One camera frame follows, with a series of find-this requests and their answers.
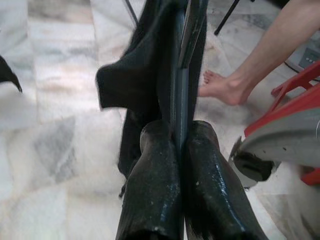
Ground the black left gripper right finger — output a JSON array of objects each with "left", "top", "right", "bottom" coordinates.
[{"left": 184, "top": 120, "right": 269, "bottom": 240}]

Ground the grey electronic box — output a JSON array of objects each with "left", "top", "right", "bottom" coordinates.
[{"left": 287, "top": 37, "right": 320, "bottom": 73}]

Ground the marble pattern folding table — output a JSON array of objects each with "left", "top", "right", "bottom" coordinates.
[{"left": 213, "top": 0, "right": 239, "bottom": 35}]

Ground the person's bare leg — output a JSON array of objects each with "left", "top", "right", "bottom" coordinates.
[{"left": 198, "top": 0, "right": 320, "bottom": 106}]

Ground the red plastic stool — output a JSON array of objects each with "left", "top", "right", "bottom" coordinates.
[{"left": 243, "top": 66, "right": 320, "bottom": 191}]

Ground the grey robot leg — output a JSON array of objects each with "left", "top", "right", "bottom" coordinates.
[{"left": 228, "top": 108, "right": 320, "bottom": 188}]

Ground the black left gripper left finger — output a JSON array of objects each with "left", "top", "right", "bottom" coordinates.
[{"left": 115, "top": 119, "right": 183, "bottom": 240}]

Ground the black shirt with green logo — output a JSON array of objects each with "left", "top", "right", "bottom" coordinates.
[{"left": 95, "top": 0, "right": 209, "bottom": 198}]

